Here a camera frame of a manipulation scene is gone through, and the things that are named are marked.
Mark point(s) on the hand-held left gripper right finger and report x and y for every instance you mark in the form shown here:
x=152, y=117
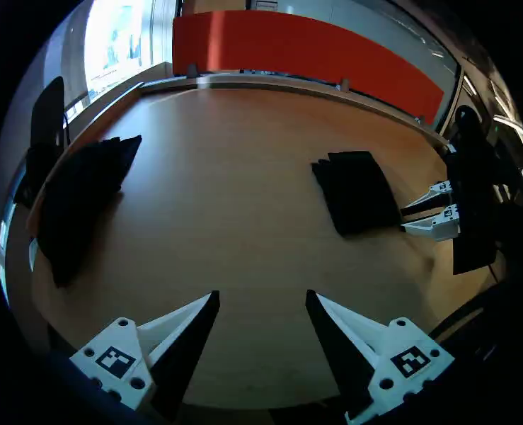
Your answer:
x=394, y=354

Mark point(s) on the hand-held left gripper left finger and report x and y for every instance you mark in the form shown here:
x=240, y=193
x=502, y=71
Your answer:
x=124, y=349

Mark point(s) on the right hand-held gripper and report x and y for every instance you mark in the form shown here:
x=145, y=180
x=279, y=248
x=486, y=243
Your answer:
x=473, y=190

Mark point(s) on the black towel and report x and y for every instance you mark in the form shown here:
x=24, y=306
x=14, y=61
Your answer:
x=358, y=192

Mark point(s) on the stack of black towels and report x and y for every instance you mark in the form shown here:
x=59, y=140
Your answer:
x=84, y=195

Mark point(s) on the red desk screen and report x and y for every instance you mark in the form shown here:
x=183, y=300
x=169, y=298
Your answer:
x=305, y=53

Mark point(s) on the black office chair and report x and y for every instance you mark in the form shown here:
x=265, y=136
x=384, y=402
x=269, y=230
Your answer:
x=44, y=133

